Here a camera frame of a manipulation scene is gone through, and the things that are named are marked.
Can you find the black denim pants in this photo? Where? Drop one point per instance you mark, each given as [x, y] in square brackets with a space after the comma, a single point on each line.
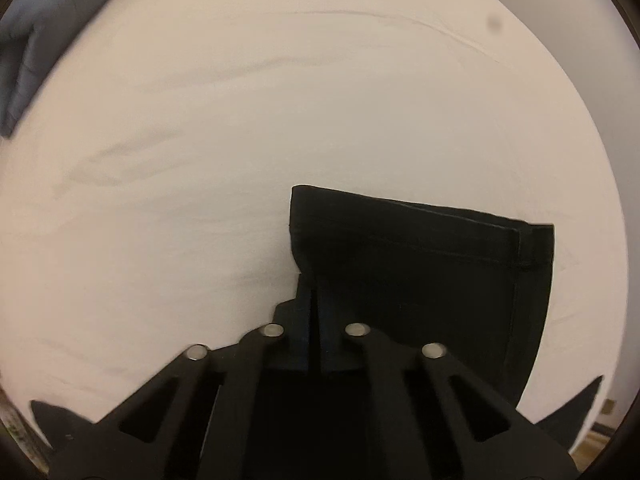
[477, 283]

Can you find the white bed mattress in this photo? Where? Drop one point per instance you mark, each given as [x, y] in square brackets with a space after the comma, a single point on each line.
[144, 195]

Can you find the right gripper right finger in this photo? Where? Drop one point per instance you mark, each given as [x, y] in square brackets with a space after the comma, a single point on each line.
[366, 426]

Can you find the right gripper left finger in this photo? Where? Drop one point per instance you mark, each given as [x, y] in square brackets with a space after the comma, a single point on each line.
[260, 426]

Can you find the blue rolled duvet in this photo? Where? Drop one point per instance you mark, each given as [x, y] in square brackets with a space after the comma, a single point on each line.
[34, 35]

